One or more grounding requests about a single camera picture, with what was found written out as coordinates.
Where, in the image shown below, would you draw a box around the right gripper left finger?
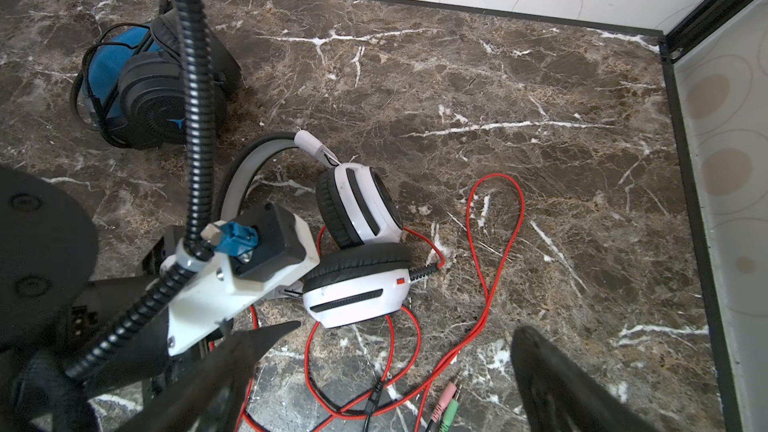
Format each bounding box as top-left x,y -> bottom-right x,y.
120,321 -> 300,432

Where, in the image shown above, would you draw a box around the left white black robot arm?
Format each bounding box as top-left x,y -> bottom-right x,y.
1,167 -> 202,431

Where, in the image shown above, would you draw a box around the black blue headphones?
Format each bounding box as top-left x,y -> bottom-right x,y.
68,0 -> 244,151

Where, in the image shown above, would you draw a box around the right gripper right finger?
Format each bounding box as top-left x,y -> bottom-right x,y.
511,325 -> 654,431

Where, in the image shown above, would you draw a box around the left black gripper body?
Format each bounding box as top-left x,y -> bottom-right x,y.
0,224 -> 235,432

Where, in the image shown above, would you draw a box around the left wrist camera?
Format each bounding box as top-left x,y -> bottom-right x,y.
167,203 -> 319,356

